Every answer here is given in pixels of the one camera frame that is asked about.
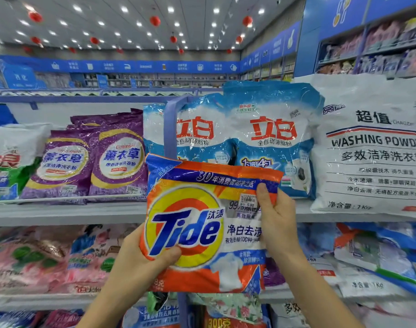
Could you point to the wall shelf of detergent bottles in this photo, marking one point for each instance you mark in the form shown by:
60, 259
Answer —
385, 51

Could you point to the large red paper lantern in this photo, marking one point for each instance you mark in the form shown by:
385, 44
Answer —
247, 21
155, 21

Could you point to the person's right forearm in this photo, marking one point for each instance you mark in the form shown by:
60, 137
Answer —
320, 297

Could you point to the orange blue small detergent packet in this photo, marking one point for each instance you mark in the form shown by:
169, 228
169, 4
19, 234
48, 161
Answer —
194, 229

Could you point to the blue wall shelving unit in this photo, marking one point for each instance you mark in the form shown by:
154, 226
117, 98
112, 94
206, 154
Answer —
344, 13

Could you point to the small blue hanging sign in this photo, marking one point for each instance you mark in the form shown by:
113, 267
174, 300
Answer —
103, 80

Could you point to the large blue hanging sign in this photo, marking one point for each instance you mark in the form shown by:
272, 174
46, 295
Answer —
20, 77

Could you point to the rows of small red lanterns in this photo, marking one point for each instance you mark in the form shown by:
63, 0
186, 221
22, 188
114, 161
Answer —
35, 17

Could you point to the rows of round ceiling lights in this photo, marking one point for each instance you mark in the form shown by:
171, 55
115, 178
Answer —
77, 8

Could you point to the person's left hand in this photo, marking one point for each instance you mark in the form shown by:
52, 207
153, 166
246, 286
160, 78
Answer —
143, 270

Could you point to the green Ariel detergent bags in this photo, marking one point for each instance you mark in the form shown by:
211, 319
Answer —
6, 160

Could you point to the blue wall sign band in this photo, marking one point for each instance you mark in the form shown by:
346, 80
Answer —
126, 66

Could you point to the blue pillar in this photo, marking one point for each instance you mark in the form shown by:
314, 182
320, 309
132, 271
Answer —
309, 34

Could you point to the person's right hand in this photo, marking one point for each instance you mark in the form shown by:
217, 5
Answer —
283, 232

